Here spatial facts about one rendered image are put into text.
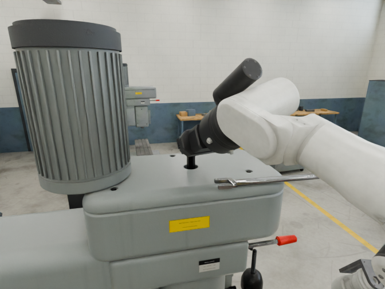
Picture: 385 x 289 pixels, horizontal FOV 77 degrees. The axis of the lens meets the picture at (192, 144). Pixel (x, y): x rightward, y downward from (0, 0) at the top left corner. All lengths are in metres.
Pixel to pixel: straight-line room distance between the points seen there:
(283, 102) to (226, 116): 0.09
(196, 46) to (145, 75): 1.65
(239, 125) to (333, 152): 0.12
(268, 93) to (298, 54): 8.23
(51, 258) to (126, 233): 0.18
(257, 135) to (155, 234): 0.33
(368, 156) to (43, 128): 0.50
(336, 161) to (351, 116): 9.95
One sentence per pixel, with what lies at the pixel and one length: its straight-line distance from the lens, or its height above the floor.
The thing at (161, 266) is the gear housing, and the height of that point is 1.70.
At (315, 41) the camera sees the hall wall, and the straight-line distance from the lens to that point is 8.95.
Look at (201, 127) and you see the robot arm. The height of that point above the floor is 2.03.
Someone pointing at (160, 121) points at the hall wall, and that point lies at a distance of 7.24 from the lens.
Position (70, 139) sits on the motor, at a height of 2.01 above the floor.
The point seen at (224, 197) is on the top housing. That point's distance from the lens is 0.54.
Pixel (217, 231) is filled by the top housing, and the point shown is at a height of 1.78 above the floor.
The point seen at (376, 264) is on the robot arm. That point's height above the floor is 1.94.
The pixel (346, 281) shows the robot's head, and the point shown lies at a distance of 0.79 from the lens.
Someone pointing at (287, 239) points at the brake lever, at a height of 1.71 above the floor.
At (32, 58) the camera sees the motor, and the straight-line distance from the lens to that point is 0.52.
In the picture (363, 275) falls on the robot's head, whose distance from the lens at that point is 0.75.
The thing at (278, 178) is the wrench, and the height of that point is 1.90.
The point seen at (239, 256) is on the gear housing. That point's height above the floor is 1.69.
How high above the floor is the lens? 2.13
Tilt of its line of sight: 17 degrees down
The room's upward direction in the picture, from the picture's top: straight up
